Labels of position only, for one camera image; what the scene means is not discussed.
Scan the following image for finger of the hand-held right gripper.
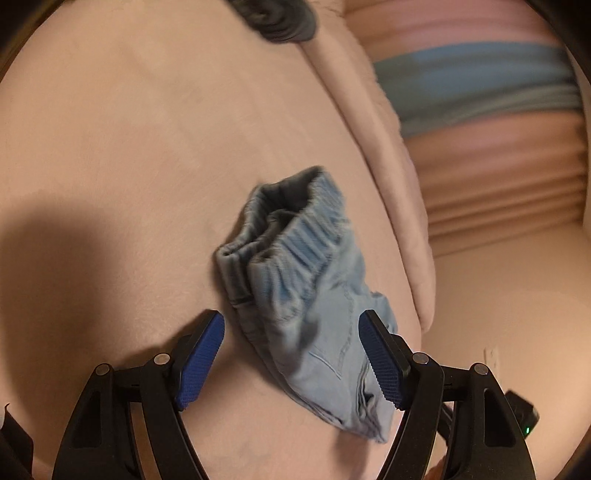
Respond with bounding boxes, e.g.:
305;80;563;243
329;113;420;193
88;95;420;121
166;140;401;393
438;401;459;445

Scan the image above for light blue denim pants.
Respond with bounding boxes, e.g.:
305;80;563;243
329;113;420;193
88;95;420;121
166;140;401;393
213;166;399;445

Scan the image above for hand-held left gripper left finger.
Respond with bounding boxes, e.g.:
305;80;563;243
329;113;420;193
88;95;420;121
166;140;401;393
52;309;226;480

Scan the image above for pink duvet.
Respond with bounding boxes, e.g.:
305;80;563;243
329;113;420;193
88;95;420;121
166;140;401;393
302;0;437;333

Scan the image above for dark folded jeans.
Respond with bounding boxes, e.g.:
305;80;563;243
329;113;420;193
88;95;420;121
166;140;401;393
228;0;319;44

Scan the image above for dark cloth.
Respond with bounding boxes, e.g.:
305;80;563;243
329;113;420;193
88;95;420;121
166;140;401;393
0;404;37;480

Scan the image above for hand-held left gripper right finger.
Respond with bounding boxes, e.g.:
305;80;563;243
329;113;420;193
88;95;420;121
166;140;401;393
358;309;536;480

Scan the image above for blue curtain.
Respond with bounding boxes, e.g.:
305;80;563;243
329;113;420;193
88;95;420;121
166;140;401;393
372;41;583;139

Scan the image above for pink curtain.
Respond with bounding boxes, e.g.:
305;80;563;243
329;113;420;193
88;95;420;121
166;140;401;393
402;108;591;259
344;0;568;63

